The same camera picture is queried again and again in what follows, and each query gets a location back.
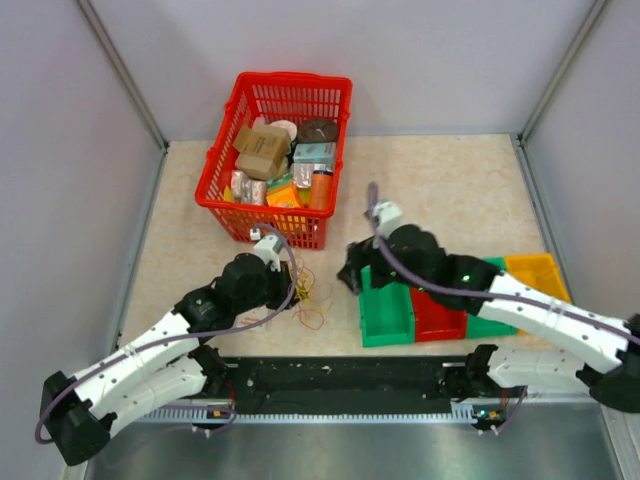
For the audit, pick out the red plastic bin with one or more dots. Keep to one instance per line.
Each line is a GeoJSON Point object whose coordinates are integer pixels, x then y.
{"type": "Point", "coordinates": [434, 322]}

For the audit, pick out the left green plastic bin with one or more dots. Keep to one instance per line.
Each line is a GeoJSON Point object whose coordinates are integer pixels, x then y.
{"type": "Point", "coordinates": [386, 314]}

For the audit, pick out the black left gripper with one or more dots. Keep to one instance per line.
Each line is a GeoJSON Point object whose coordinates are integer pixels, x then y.
{"type": "Point", "coordinates": [284, 281]}

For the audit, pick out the white round plate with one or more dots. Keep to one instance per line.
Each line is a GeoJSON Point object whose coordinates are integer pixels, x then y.
{"type": "Point", "coordinates": [289, 126]}

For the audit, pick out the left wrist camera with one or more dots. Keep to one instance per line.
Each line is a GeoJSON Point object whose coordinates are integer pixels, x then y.
{"type": "Point", "coordinates": [267, 246]}

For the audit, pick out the pink wrapped snack pack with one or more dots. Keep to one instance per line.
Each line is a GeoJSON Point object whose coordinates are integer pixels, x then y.
{"type": "Point", "coordinates": [247, 190]}

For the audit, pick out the orange bottle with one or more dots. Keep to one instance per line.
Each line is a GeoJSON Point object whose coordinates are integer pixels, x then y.
{"type": "Point", "coordinates": [321, 189]}

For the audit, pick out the green plastic bin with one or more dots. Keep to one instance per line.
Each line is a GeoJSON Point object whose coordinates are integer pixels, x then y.
{"type": "Point", "coordinates": [386, 314]}
{"type": "Point", "coordinates": [478, 327]}

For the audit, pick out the white tissue pack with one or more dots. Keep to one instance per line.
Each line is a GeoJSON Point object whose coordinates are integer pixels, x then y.
{"type": "Point", "coordinates": [252, 316]}

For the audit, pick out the yellow plastic bin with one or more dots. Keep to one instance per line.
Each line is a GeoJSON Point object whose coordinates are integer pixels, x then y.
{"type": "Point", "coordinates": [540, 272]}

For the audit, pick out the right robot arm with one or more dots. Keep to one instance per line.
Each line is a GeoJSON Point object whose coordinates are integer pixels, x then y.
{"type": "Point", "coordinates": [592, 353]}

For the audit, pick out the small brown cardboard box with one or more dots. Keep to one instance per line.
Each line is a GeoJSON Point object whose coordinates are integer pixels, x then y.
{"type": "Point", "coordinates": [257, 167]}

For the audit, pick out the silver foil snack pack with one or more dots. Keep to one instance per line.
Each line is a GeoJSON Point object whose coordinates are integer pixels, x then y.
{"type": "Point", "coordinates": [302, 173]}

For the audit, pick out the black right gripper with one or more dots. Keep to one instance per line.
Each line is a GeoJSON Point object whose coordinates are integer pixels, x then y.
{"type": "Point", "coordinates": [361, 255]}

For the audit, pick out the right green plastic bin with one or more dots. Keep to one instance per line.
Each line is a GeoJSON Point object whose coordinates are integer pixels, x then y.
{"type": "Point", "coordinates": [478, 327]}

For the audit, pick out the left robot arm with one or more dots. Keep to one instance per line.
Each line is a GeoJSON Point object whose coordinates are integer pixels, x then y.
{"type": "Point", "coordinates": [81, 413]}

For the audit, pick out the red plastic shopping basket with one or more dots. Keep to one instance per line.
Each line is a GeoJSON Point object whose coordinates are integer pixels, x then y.
{"type": "Point", "coordinates": [293, 96]}

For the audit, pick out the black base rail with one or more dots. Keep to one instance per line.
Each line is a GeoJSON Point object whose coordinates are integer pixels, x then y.
{"type": "Point", "coordinates": [353, 385]}

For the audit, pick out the orange yellow sticky notes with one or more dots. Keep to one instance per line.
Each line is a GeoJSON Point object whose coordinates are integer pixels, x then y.
{"type": "Point", "coordinates": [283, 195]}

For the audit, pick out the teal snack box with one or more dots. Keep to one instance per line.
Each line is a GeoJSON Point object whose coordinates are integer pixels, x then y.
{"type": "Point", "coordinates": [315, 153]}

